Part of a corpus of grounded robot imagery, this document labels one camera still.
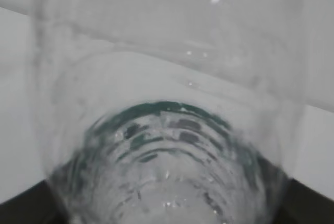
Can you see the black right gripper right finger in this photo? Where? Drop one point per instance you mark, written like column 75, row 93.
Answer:
column 303, row 205

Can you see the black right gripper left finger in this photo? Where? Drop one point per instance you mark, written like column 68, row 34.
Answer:
column 34, row 206

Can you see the clear water bottle green label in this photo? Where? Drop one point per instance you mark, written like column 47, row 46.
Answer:
column 167, row 111

